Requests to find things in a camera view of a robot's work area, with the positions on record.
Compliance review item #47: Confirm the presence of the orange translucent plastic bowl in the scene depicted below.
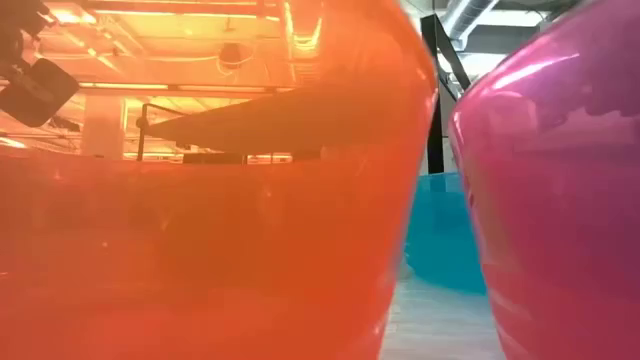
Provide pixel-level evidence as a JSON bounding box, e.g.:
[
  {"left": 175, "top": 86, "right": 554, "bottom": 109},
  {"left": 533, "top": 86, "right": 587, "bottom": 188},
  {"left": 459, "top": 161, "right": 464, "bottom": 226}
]
[{"left": 0, "top": 0, "right": 440, "bottom": 360}]

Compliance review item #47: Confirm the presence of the teal plastic bowl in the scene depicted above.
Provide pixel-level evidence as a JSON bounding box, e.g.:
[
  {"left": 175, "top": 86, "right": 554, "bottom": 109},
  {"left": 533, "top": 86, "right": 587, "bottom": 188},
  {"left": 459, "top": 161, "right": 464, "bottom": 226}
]
[{"left": 403, "top": 172, "right": 487, "bottom": 296}]

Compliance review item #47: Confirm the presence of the large pink-red plastic bowl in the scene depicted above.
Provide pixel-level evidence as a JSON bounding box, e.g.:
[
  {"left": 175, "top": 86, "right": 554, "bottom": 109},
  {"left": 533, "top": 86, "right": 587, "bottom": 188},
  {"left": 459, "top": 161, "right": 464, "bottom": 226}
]
[{"left": 448, "top": 0, "right": 640, "bottom": 360}]

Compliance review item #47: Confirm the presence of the white round pillar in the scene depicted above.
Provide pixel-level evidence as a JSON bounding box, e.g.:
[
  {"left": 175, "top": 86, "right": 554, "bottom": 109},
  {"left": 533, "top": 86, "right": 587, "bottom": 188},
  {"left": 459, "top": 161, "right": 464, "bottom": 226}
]
[{"left": 81, "top": 94, "right": 126, "bottom": 161}]

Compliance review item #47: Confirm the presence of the black overhead camera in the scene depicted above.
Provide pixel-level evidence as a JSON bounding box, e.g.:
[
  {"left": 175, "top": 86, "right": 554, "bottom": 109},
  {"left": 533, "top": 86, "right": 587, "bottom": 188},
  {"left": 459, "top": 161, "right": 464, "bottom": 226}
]
[{"left": 219, "top": 43, "right": 244, "bottom": 69}]

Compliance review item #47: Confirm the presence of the wooden shelf with black frame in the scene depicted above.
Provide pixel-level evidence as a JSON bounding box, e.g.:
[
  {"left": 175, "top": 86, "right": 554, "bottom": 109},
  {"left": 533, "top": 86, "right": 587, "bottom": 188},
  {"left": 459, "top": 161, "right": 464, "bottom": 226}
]
[{"left": 135, "top": 13, "right": 474, "bottom": 175}]

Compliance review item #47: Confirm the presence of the silver ventilation duct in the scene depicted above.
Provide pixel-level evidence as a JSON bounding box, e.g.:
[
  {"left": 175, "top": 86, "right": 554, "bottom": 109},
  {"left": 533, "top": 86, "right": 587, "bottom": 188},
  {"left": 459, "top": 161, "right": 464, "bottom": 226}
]
[{"left": 440, "top": 0, "right": 501, "bottom": 51}]

